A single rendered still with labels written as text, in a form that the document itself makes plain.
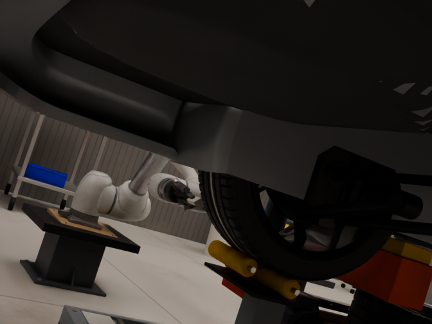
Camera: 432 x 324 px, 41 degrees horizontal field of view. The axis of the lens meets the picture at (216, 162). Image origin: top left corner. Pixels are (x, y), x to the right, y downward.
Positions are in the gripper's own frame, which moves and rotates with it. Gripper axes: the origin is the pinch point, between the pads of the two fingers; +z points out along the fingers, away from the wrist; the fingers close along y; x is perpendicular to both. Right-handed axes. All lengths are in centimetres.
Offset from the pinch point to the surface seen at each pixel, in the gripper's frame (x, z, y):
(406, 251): 52, 31, -43
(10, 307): -71, -54, -20
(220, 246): -2.8, 15.4, -12.5
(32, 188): -28, -423, -49
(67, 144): 23, -425, -26
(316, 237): 25.1, 25.2, -22.9
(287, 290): 3.0, 39.6, -24.5
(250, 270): -3.4, 34.8, -15.2
